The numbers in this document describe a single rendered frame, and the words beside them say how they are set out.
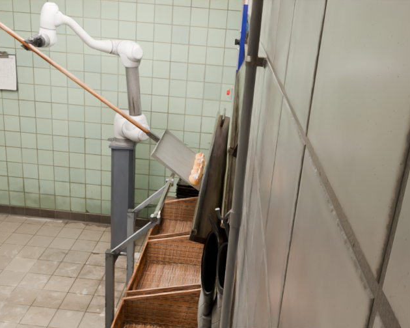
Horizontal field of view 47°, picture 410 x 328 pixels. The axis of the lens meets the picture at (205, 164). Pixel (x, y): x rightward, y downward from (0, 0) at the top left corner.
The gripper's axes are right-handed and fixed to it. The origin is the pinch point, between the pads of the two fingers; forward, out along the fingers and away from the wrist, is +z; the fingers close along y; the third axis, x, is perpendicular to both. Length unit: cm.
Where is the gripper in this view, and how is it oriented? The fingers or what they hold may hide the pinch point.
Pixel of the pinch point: (27, 43)
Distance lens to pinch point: 316.1
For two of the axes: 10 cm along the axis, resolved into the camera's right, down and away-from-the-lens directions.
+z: -0.7, 3.3, -9.4
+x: -8.0, -5.8, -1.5
